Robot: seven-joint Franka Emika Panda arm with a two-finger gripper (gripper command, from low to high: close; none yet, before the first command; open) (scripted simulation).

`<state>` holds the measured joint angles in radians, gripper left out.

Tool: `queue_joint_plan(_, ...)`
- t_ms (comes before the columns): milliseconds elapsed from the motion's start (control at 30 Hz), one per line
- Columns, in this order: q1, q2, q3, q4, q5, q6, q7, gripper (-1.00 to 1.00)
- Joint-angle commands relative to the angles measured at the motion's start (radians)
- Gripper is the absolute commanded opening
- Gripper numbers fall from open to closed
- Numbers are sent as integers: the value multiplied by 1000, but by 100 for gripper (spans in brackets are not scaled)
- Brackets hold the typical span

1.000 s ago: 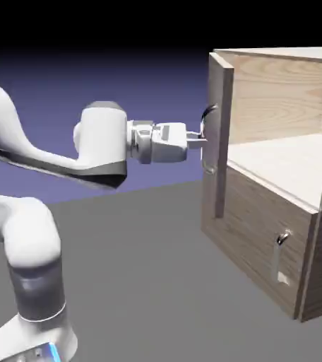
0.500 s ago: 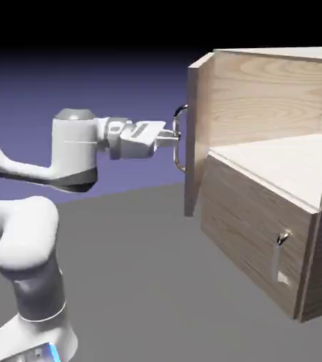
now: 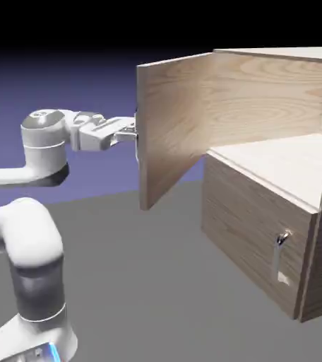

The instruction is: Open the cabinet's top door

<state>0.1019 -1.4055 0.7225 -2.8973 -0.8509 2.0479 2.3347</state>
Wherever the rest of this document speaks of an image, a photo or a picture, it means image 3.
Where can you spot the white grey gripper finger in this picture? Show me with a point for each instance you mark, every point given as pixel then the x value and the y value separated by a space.
pixel 125 137

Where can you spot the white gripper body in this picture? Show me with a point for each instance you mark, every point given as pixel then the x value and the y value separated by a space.
pixel 93 138

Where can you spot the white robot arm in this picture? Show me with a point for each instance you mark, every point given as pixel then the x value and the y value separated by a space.
pixel 36 254

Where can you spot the light wood cabinet door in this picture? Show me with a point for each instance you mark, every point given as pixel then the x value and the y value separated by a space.
pixel 172 127

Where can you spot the light wood cabinet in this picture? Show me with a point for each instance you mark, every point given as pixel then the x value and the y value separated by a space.
pixel 262 99

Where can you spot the darker wood cabinet door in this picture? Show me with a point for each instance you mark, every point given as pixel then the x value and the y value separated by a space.
pixel 248 226

